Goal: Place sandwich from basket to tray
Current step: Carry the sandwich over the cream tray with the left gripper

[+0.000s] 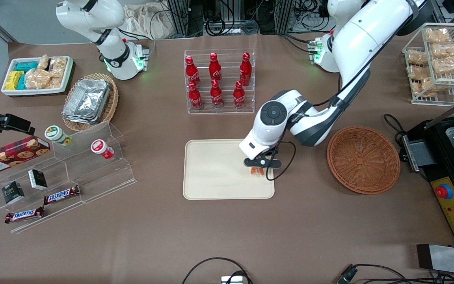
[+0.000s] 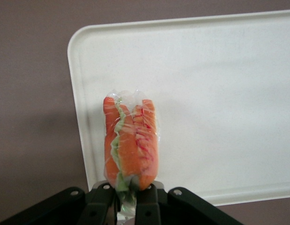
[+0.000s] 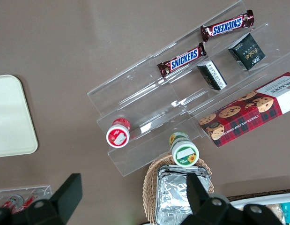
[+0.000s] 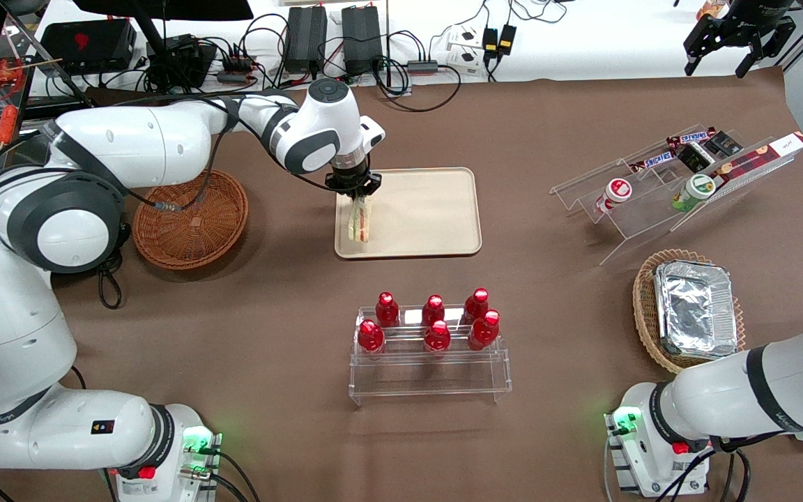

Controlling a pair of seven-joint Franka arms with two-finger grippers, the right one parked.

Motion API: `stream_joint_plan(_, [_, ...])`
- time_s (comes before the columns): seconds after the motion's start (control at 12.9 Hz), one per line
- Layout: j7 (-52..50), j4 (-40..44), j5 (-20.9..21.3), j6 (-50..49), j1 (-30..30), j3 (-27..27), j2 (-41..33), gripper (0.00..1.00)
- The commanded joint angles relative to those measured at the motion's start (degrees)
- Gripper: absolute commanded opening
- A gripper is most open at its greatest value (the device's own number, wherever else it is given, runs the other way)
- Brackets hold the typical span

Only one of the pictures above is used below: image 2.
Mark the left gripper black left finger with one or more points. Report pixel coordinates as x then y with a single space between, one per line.
100 206

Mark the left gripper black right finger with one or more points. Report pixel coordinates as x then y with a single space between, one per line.
147 208

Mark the triangle sandwich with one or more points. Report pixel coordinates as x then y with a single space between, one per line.
130 140

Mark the cream plastic tray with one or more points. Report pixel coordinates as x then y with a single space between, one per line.
217 105

